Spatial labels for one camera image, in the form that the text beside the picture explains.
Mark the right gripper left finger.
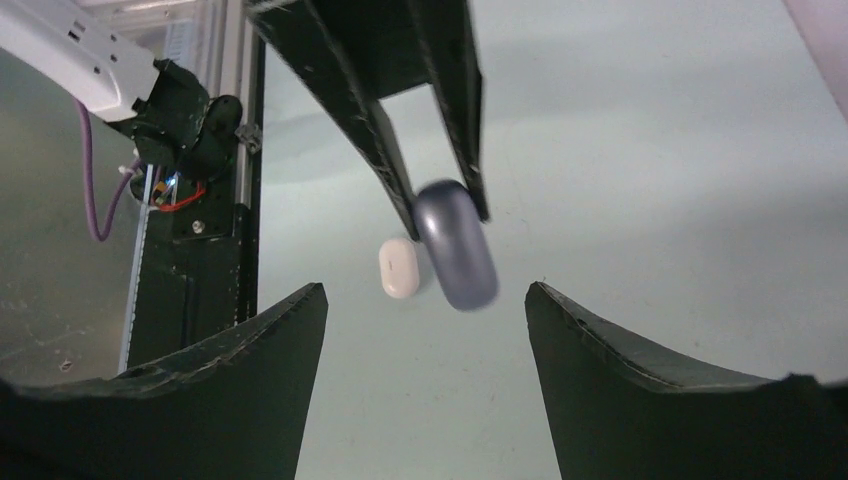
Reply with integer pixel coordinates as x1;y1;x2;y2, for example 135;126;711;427
1;283;328;479

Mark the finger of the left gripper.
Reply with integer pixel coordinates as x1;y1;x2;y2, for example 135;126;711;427
407;0;490;222
246;1;419;241

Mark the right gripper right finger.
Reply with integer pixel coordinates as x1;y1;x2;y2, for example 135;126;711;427
524;282;847;479

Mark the purple earbud charging case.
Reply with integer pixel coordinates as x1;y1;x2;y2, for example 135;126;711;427
413;180;499;311

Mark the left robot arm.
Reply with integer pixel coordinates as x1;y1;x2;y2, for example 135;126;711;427
1;1;490;237

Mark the white earbud charging case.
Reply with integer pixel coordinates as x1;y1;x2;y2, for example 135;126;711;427
378;238;420;299

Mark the left controller board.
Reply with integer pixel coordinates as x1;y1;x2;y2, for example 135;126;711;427
129;166;207;213

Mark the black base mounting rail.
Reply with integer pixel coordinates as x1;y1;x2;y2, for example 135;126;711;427
118;37;265;370

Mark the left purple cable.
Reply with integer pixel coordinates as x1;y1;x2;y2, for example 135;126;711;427
72;99;144;243

